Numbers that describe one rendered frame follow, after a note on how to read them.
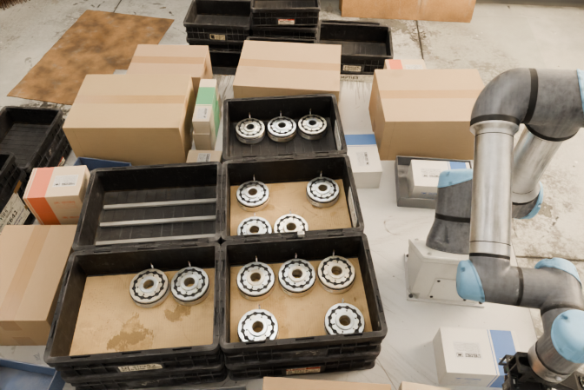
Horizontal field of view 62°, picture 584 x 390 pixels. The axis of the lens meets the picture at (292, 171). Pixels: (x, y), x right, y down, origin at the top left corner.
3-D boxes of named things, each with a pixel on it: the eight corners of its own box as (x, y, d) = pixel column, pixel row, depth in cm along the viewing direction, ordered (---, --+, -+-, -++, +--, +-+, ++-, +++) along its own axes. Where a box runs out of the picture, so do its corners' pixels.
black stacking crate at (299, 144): (332, 118, 183) (335, 94, 174) (344, 177, 163) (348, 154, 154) (227, 123, 180) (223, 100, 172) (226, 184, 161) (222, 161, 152)
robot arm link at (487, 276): (474, 55, 99) (461, 300, 88) (531, 57, 97) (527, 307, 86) (464, 79, 110) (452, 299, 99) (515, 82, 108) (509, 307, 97)
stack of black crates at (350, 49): (379, 89, 299) (390, 25, 265) (381, 122, 279) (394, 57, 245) (315, 86, 301) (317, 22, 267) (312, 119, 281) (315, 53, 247)
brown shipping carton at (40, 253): (26, 254, 155) (4, 224, 144) (95, 253, 156) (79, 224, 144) (-12, 346, 135) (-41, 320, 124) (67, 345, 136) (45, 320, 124)
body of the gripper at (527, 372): (496, 363, 104) (515, 340, 95) (538, 368, 103) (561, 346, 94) (501, 400, 99) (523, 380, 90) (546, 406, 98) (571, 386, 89)
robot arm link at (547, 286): (520, 250, 93) (527, 301, 86) (583, 257, 91) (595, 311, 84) (509, 272, 99) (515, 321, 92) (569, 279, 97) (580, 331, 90)
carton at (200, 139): (206, 103, 196) (204, 91, 191) (221, 103, 196) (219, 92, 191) (195, 145, 180) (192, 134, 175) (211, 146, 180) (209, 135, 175)
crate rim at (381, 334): (365, 235, 136) (366, 230, 134) (388, 340, 116) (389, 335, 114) (222, 245, 133) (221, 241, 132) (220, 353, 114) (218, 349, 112)
